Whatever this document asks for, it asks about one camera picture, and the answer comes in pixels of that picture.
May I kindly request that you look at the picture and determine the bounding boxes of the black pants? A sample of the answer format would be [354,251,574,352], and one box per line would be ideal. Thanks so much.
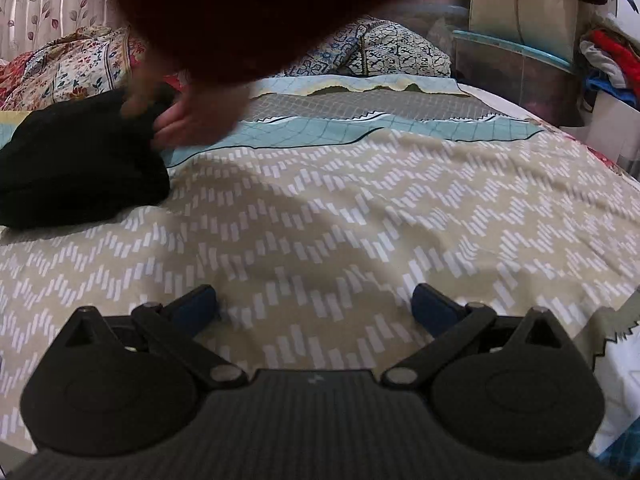
[1,84,177,231]

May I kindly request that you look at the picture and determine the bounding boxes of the person's blurred hand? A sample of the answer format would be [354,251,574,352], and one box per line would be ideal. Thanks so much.
[122,55,253,148]

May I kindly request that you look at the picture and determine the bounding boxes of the chevron patterned bedspread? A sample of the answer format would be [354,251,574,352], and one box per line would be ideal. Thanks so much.
[1,79,639,456]

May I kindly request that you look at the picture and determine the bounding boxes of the dark cabinet with teal edge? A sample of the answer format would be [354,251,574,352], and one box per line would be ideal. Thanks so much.
[380,0,586,128]

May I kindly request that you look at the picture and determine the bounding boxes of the red floral pillow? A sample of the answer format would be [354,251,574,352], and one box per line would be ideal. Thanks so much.
[1,26,145,110]

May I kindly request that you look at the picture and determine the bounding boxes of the pile of colourful clothes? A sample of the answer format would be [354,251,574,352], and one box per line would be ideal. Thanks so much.
[578,0,639,110]

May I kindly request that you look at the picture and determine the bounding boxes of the blue grey patterned pillow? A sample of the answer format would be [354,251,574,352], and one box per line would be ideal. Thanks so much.
[278,16,451,78]

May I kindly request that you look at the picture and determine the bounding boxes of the beige cardboard box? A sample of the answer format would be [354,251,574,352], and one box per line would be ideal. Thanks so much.
[469,0,580,62]

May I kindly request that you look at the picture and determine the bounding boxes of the floral curtain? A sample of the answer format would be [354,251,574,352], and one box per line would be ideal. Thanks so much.
[0,0,122,61]

